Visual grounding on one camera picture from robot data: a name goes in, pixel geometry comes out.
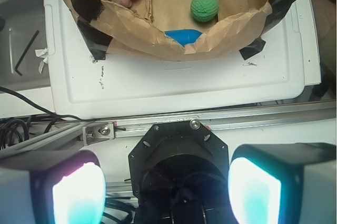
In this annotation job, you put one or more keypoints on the blue plastic bottle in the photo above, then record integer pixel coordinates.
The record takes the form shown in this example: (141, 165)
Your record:
(184, 37)

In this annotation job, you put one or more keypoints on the brown paper bag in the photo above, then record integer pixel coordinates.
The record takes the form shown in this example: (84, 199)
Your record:
(109, 27)

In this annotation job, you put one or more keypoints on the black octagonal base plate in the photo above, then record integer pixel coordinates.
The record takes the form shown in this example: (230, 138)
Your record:
(173, 142)

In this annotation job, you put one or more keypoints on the green textured ball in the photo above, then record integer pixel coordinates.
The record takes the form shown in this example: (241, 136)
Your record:
(204, 10)

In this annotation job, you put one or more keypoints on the black hex key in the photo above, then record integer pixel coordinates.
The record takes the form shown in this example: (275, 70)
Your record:
(25, 52)

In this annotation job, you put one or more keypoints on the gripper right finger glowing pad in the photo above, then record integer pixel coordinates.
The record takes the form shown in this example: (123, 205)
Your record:
(283, 183)

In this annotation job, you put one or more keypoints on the aluminium frame rail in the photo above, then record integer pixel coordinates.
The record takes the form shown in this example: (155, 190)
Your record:
(281, 123)

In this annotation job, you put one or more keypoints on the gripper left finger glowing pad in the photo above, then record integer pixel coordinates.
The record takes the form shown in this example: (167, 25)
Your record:
(39, 186)

